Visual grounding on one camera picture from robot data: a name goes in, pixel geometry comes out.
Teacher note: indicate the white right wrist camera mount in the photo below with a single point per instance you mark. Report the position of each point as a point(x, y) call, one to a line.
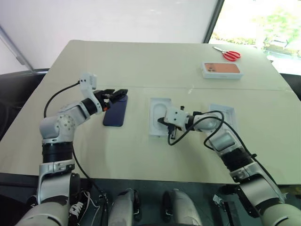
point(176, 116)

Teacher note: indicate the phone box with orange print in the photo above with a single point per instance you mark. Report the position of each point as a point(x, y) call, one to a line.
point(221, 69)

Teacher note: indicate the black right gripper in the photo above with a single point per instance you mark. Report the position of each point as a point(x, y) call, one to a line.
point(173, 131)

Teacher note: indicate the black sneaker with white laces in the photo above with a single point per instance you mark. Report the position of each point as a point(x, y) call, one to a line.
point(76, 208)

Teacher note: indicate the grey metal pole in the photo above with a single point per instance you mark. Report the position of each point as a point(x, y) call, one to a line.
point(16, 50)

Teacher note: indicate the white phone box lid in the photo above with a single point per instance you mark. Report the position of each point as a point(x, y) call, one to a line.
point(231, 111)

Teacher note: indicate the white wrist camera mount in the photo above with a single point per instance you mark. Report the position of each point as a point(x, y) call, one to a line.
point(176, 116)
point(87, 81)

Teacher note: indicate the dark window frame post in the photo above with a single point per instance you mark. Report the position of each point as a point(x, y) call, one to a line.
point(212, 21)

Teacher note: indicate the grey and black rounded shape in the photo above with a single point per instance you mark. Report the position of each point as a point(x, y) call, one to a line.
point(123, 207)
point(183, 207)

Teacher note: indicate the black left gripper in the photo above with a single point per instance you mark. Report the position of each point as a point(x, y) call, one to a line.
point(104, 96)

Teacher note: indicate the black metal bracket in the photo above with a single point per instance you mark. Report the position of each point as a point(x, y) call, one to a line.
point(230, 213)

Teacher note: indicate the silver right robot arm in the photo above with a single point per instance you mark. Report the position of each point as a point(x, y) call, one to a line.
point(256, 186)

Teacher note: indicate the dark blue smartphone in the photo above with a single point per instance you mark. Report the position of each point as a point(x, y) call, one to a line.
point(115, 115)

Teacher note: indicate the black seat edge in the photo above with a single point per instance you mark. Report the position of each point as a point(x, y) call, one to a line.
point(292, 83)

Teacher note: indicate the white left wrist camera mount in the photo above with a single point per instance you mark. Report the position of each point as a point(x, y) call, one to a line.
point(87, 81)

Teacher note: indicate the white phone box base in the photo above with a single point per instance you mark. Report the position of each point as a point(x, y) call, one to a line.
point(156, 131)

